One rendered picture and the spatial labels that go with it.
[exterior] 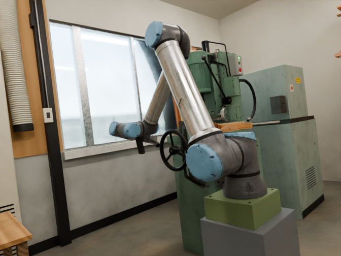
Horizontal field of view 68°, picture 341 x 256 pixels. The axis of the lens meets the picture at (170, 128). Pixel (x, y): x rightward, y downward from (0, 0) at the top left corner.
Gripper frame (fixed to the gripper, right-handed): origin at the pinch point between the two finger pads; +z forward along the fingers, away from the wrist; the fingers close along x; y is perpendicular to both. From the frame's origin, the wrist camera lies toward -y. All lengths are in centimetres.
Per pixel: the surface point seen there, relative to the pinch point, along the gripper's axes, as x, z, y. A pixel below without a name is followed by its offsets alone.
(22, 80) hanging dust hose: 97, -74, 40
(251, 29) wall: 61, 200, 226
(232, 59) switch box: -24, 44, 78
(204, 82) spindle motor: -18, 22, 51
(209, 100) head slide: -11, 37, 42
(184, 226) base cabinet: 7, 45, -56
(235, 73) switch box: -25, 48, 66
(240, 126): -43, 35, 18
